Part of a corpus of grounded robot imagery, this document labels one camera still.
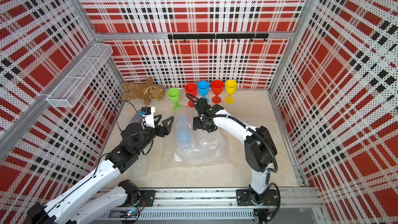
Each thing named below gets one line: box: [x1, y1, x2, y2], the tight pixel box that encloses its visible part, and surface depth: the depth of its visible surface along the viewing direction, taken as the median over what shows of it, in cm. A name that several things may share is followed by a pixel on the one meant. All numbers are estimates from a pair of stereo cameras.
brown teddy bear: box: [121, 77, 166, 106], surface depth 113 cm
